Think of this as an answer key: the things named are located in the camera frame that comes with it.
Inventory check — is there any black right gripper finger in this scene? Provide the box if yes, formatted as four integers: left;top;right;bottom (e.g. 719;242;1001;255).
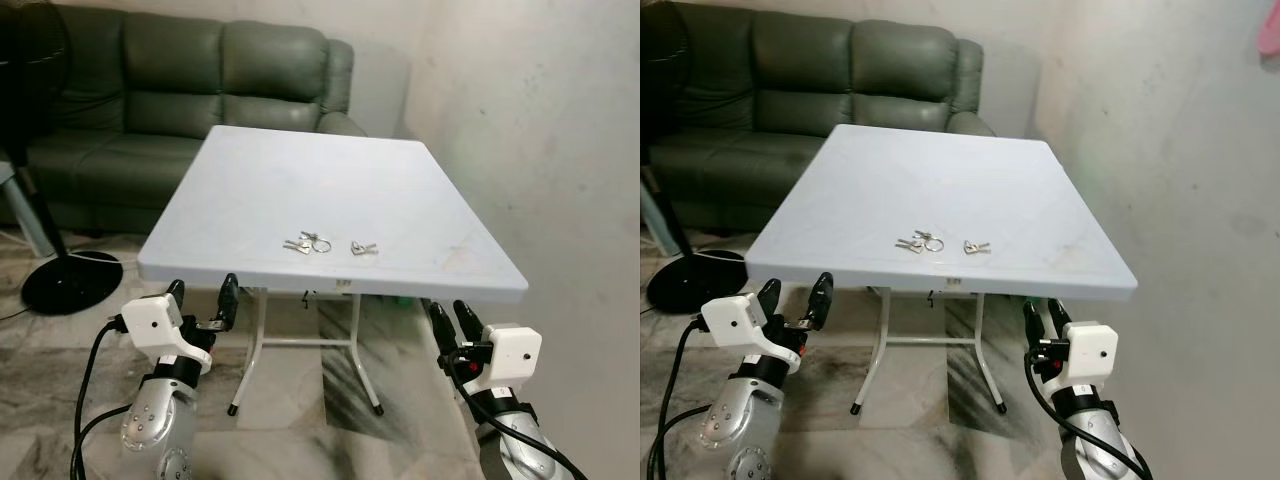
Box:
452;298;488;347
1021;299;1048;360
1043;296;1072;342
427;302;460;364

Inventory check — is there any black standing fan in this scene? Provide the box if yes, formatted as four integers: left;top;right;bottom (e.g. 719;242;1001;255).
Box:
0;0;124;317
640;0;749;315

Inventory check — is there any white folding table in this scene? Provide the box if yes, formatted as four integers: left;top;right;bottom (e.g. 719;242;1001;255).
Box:
137;125;529;417
745;123;1139;415

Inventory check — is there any dark green leather sofa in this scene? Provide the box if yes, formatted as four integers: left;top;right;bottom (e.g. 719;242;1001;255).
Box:
20;5;367;237
640;2;997;233

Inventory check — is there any pink cloth item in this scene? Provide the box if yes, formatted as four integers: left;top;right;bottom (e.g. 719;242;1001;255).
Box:
1252;15;1280;63

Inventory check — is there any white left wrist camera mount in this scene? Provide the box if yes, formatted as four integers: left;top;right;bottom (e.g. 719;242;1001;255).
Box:
700;293;793;374
120;295;214;374

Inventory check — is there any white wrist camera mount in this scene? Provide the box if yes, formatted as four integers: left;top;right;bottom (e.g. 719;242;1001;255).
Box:
1050;322;1119;393
120;295;214;374
470;323;543;391
700;293;793;374

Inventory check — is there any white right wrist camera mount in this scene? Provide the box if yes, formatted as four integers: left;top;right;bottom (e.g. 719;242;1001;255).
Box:
1050;322;1119;393
470;323;543;391

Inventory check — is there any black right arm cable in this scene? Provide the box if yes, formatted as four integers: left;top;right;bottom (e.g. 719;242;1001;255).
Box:
1024;350;1156;480
440;345;591;480

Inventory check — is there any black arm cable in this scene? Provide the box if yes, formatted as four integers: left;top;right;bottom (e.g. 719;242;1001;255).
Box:
68;315;136;480
1024;350;1156;480
440;345;591;480
648;315;716;480

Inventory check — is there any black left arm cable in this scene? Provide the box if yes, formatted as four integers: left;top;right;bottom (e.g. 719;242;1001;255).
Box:
648;315;716;480
68;315;136;480

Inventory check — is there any grey slanted metal frame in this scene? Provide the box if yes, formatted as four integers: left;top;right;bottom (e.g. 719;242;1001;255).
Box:
0;165;56;259
640;165;681;256

